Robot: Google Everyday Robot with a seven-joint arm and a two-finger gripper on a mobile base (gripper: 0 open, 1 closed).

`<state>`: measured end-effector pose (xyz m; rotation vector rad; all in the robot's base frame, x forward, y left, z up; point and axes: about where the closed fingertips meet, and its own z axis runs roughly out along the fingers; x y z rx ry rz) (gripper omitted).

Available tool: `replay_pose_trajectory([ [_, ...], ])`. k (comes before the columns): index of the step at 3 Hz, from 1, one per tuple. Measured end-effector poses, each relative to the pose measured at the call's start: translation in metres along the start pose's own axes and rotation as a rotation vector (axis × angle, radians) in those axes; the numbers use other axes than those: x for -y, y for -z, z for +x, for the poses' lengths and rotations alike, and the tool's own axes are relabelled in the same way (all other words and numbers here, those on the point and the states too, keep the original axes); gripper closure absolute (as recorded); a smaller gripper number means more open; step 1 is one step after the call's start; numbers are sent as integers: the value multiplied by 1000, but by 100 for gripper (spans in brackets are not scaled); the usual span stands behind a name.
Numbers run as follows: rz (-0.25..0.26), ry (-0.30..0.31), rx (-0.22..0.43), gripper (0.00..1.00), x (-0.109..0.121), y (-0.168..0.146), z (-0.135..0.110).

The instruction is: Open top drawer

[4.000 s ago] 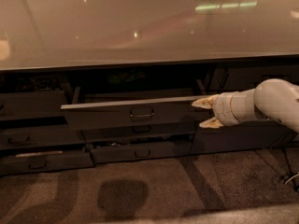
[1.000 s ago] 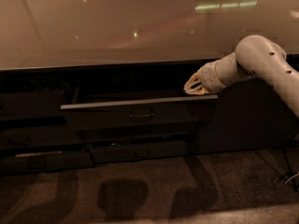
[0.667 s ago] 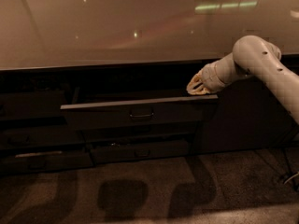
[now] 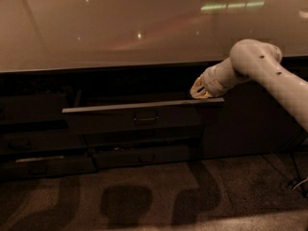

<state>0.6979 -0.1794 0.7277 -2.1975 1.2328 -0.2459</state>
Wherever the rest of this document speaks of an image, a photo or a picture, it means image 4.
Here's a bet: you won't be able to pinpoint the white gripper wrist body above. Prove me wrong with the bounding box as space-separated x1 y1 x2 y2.
201 64 228 97

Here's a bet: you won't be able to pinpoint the dark drawer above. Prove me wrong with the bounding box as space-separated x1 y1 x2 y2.
0 93 68 124
0 130 87 155
62 98 224 135
85 126 203 146
93 144 196 169
0 155 96 181

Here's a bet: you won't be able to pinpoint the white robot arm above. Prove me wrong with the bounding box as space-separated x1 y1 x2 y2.
190 39 308 132

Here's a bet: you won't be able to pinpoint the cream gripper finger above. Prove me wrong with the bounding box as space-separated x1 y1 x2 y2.
190 75 213 99

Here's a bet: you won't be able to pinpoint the dark stand legs with cable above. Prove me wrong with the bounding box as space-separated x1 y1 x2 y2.
288 139 308 198

